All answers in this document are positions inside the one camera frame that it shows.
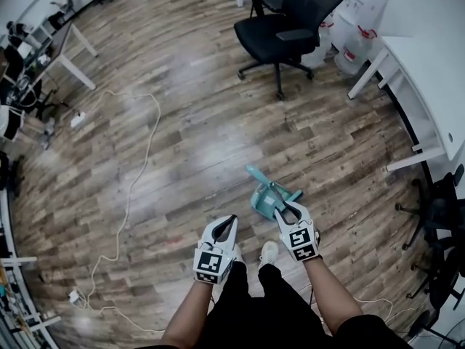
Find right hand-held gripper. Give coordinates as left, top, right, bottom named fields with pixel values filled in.
left=275, top=201, right=323, bottom=263

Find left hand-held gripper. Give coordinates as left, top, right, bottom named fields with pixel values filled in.
left=193, top=214, right=239, bottom=286

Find person's left forearm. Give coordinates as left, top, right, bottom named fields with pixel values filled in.
left=161, top=280, right=219, bottom=349

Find person's right forearm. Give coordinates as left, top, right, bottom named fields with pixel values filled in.
left=304, top=256, right=364, bottom=337

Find teal dustpan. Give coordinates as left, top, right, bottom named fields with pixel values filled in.
left=246, top=164, right=290, bottom=222

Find person's right white shoe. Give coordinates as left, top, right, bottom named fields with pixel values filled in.
left=258, top=241, right=280, bottom=268

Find person's black clothes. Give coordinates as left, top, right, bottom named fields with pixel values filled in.
left=137, top=260, right=411, bottom=349

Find black floor stand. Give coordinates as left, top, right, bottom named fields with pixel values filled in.
left=406, top=303, right=465, bottom=345

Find clear water bottle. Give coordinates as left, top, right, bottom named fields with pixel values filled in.
left=301, top=20, right=335, bottom=68
left=333, top=25, right=379, bottom=76

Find black mesh headrest office chair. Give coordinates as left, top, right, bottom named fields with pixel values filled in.
left=234, top=0, right=349, bottom=101

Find white shelving rack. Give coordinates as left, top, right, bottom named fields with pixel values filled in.
left=0, top=190, right=62, bottom=349

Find dark desk with white legs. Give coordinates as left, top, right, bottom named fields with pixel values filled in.
left=21, top=20, right=99, bottom=91

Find white water dispenser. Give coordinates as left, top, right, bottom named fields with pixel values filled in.
left=332, top=0, right=386, bottom=50

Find thin white cable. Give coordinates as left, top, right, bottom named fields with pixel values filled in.
left=352, top=296, right=429, bottom=326

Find long white cable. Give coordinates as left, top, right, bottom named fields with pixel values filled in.
left=70, top=89, right=163, bottom=334

